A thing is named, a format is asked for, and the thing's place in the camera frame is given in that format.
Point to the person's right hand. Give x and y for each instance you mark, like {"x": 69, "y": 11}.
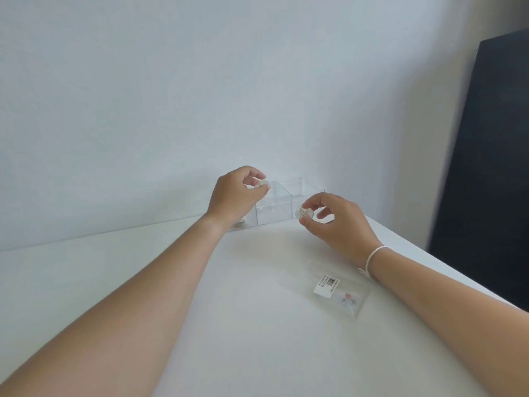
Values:
{"x": 345, "y": 229}

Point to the person's left hand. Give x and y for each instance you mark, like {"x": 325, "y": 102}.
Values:
{"x": 229, "y": 198}

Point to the person's right thumb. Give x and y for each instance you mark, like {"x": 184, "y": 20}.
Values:
{"x": 310, "y": 227}

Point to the person's left thumb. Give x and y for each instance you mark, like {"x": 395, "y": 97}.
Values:
{"x": 259, "y": 195}

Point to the person's right middle finger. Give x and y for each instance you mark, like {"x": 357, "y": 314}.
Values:
{"x": 325, "y": 212}

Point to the small clear plastic piece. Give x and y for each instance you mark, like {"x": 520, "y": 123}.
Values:
{"x": 304, "y": 212}
{"x": 259, "y": 185}

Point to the person's left forearm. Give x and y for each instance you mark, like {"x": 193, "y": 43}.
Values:
{"x": 124, "y": 310}

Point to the person's right forearm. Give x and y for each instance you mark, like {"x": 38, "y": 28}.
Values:
{"x": 446, "y": 310}

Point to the clear plastic box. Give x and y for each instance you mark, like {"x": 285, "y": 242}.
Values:
{"x": 273, "y": 206}
{"x": 303, "y": 190}

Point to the clear labelled plastic bag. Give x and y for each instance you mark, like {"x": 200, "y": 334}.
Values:
{"x": 337, "y": 291}

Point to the black panel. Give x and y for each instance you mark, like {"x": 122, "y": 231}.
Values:
{"x": 487, "y": 169}

